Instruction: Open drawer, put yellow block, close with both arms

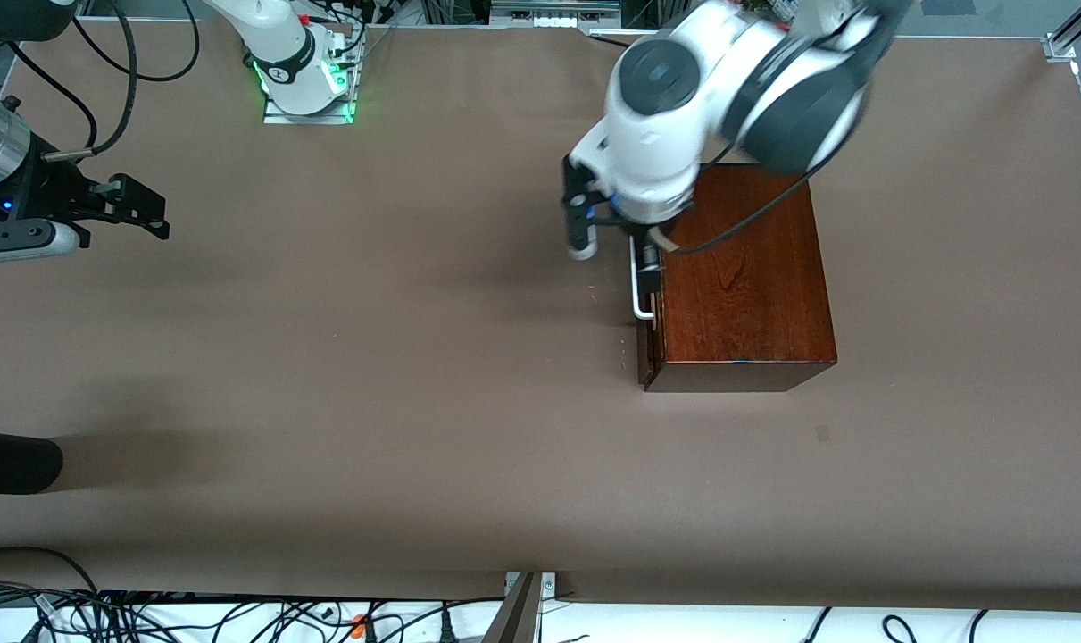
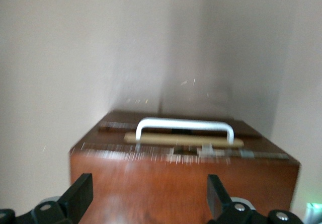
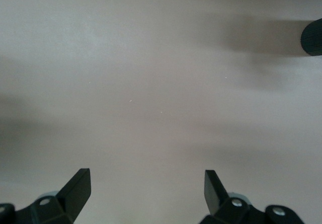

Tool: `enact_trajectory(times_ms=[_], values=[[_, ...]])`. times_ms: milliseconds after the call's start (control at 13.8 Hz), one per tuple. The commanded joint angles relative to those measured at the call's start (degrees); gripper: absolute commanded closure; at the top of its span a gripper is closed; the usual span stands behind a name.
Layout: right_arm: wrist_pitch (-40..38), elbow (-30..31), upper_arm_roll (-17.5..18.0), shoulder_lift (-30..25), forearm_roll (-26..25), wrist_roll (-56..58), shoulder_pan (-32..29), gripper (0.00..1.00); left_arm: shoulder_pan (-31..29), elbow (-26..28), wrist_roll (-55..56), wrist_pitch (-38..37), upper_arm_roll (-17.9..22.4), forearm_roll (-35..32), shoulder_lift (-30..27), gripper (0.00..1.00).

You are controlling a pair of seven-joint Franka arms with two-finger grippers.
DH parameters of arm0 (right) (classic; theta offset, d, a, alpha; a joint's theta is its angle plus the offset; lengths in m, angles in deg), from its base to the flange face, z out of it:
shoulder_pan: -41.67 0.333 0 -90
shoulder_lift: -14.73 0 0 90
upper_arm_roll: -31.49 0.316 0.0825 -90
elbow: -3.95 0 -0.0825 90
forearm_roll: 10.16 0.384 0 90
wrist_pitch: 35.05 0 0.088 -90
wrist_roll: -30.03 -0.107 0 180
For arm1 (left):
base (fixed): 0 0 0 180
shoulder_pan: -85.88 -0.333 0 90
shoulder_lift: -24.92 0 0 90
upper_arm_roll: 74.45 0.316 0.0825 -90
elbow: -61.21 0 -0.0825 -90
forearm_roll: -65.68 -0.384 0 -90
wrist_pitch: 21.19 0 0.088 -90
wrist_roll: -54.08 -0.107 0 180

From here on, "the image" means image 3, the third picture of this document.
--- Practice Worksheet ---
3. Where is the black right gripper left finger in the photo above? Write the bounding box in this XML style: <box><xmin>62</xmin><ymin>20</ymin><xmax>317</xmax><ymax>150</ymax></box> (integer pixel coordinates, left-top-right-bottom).
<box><xmin>0</xmin><ymin>168</ymin><xmax>91</xmax><ymax>224</ymax></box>

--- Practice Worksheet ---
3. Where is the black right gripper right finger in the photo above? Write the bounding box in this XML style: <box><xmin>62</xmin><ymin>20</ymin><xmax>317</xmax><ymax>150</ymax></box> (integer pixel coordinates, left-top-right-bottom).
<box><xmin>200</xmin><ymin>170</ymin><xmax>305</xmax><ymax>224</ymax></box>

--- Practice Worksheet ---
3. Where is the black ribbed cylinder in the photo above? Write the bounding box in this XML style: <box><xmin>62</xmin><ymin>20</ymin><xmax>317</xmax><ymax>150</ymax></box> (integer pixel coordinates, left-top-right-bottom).
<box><xmin>300</xmin><ymin>18</ymin><xmax>322</xmax><ymax>56</ymax></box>

